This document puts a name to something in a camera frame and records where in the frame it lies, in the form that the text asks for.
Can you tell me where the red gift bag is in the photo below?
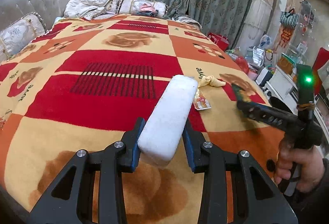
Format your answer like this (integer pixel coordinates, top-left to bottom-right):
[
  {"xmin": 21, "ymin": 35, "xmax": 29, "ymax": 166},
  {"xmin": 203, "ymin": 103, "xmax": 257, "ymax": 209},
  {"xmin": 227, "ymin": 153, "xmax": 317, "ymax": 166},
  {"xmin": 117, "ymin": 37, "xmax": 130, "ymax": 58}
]
[{"xmin": 207, "ymin": 32, "xmax": 230, "ymax": 51}]

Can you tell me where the red bag on floor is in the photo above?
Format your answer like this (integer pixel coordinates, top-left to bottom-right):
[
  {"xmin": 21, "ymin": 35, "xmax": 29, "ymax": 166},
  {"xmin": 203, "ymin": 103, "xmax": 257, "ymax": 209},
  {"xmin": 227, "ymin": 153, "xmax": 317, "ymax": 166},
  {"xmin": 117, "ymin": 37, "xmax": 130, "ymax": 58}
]
[{"xmin": 235, "ymin": 57, "xmax": 249, "ymax": 75}]

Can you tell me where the silver foil bag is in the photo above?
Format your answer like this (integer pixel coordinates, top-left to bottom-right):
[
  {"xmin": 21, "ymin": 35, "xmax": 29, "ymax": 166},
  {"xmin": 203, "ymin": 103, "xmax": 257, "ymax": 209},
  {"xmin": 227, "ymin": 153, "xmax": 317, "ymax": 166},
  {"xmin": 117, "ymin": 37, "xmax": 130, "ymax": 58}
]
[{"xmin": 252, "ymin": 47, "xmax": 265, "ymax": 68}]

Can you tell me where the white square cushion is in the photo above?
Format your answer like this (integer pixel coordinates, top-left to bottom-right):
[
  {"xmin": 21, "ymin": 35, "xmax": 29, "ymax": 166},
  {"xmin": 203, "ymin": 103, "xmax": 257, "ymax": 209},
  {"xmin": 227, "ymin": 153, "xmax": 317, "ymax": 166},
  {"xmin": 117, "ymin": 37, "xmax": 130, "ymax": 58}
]
[{"xmin": 64, "ymin": 0, "xmax": 121, "ymax": 20}]

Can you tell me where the far embroidered bolster pillow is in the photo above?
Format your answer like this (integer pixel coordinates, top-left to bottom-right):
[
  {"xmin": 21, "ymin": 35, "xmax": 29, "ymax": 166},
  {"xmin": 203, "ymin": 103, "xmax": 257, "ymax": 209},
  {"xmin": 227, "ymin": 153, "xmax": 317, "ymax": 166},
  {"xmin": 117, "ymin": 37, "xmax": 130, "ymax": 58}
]
[{"xmin": 119, "ymin": 0, "xmax": 167, "ymax": 18}]

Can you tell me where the crumpled yellow paper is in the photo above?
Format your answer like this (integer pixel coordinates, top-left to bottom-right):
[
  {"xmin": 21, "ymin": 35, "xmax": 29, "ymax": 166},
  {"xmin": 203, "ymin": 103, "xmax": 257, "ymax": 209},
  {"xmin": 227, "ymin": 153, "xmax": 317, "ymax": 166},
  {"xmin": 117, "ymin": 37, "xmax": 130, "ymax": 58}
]
[{"xmin": 198, "ymin": 75, "xmax": 226, "ymax": 87}]

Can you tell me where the right forearm dark sleeve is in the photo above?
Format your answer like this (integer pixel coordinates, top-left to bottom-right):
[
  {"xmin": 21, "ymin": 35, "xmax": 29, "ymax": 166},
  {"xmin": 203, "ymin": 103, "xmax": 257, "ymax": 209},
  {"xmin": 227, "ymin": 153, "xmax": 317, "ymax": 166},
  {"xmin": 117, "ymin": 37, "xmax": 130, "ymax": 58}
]
[{"xmin": 285, "ymin": 158, "xmax": 329, "ymax": 224}]

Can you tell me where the person's right hand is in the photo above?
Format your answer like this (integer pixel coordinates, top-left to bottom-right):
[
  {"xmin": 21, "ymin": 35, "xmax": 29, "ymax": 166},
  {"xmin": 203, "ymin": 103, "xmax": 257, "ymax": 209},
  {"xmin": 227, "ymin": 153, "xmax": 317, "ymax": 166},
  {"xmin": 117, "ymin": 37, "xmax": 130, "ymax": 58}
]
[{"xmin": 274, "ymin": 138, "xmax": 326, "ymax": 193}]

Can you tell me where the white bolster pillow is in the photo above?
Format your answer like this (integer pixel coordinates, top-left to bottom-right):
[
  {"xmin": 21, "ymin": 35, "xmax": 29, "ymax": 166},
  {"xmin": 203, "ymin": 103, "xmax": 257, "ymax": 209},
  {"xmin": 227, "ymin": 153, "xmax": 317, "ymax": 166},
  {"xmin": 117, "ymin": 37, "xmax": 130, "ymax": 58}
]
[{"xmin": 1, "ymin": 12, "xmax": 46, "ymax": 61}]

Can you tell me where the white foam block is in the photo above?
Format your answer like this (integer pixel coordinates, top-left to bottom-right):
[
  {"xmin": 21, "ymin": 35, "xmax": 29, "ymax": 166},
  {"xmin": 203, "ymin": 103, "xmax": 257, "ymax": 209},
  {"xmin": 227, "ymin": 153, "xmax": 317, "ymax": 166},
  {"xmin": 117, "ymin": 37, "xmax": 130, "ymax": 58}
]
[{"xmin": 137, "ymin": 75, "xmax": 198, "ymax": 167}]

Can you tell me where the orange snack wrapper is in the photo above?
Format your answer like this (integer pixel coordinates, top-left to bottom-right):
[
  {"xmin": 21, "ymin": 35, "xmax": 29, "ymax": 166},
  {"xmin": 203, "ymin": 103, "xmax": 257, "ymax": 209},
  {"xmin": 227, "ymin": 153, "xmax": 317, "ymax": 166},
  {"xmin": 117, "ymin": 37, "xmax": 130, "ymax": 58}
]
[{"xmin": 193, "ymin": 89, "xmax": 211, "ymax": 111}]

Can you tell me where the green snack wrapper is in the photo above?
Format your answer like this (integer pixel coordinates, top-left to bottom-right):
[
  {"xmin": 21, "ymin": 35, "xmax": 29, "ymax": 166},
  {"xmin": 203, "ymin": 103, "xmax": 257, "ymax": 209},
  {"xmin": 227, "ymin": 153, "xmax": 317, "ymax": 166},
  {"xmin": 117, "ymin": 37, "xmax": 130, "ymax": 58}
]
[{"xmin": 231, "ymin": 83, "xmax": 251, "ymax": 103}]

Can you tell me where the orange red patterned blanket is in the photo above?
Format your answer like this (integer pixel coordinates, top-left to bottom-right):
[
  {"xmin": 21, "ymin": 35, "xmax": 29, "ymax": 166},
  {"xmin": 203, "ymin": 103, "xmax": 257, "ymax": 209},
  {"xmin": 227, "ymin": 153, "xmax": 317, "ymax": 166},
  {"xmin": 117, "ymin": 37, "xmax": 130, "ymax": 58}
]
[{"xmin": 1, "ymin": 15, "xmax": 282, "ymax": 211}]

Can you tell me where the striped hanging bag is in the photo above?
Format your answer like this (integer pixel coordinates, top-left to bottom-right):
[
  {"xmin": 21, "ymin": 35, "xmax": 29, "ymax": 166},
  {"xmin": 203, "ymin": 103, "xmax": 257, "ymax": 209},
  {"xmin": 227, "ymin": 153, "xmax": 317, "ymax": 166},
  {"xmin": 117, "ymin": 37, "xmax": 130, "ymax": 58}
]
[{"xmin": 279, "ymin": 8, "xmax": 299, "ymax": 29}]

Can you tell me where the cream lace covered column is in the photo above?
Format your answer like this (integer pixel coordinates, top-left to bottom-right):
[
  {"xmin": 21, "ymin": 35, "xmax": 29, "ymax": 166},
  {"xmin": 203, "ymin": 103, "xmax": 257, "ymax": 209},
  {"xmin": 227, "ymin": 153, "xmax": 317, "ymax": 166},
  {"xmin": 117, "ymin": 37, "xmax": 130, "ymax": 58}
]
[{"xmin": 236, "ymin": 0, "xmax": 273, "ymax": 57}]

